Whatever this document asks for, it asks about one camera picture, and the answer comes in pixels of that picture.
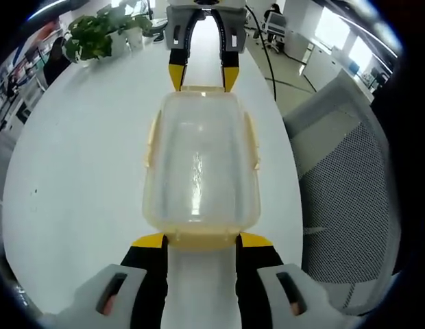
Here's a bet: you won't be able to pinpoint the grey mesh office chair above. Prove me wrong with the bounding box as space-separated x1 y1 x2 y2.
282 68 402 316

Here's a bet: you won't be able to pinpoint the clear plastic buckle container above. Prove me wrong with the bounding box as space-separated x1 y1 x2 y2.
141 85 262 253

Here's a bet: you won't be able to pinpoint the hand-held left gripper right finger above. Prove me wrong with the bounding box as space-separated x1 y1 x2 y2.
234 232 349 329

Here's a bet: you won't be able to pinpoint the green potted plant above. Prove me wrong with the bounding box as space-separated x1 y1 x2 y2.
63 5 154 63

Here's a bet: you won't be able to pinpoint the black cable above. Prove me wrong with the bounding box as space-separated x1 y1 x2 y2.
245 3 279 101

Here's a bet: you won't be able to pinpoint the black stand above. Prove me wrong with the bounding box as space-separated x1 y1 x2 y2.
143 0 167 42

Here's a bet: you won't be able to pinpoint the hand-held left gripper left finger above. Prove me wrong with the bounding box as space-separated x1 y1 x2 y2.
58 232 171 329

